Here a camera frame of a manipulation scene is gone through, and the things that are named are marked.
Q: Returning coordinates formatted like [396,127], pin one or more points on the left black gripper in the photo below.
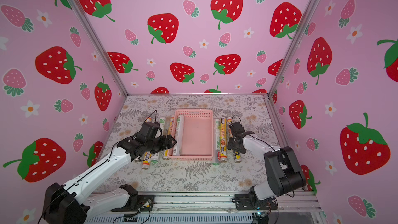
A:
[165,145]

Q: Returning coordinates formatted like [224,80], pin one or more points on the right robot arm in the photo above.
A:
[283,171]

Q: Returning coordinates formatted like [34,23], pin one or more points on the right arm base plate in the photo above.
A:
[249,202]

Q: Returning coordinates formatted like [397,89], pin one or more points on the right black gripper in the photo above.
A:
[236,143]

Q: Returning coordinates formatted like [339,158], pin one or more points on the pink plastic basket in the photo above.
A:
[198,142]

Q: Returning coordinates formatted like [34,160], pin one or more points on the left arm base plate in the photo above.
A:
[137,203]

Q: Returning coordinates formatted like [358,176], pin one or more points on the white green wrap roll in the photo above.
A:
[155,158]

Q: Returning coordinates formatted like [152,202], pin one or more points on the aluminium frame rail front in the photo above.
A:
[205,208]

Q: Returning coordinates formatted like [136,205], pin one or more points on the white grape wrap roll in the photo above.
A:
[216,160]

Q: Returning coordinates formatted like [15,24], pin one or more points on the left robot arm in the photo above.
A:
[72,203]

